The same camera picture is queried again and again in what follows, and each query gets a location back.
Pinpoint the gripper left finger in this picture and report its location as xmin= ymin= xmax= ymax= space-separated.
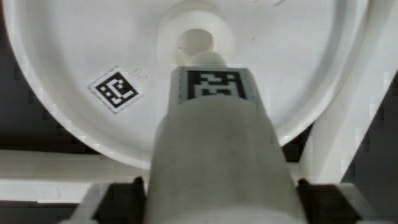
xmin=59 ymin=176 xmax=147 ymax=224

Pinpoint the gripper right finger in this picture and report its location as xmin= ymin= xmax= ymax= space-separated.
xmin=295 ymin=178 xmax=387 ymax=224

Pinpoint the white cylindrical table leg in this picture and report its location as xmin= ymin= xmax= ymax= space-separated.
xmin=144 ymin=52 xmax=307 ymax=224

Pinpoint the white round table top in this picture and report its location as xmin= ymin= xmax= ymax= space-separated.
xmin=2 ymin=0 xmax=369 ymax=167

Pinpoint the white front fence bar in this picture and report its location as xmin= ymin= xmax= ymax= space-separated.
xmin=0 ymin=150 xmax=149 ymax=203

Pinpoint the white fence bar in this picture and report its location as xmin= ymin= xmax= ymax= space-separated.
xmin=0 ymin=150 xmax=149 ymax=203
xmin=298 ymin=0 xmax=398 ymax=184

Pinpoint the white right fence bar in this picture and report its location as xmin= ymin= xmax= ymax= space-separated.
xmin=298 ymin=0 xmax=398 ymax=184

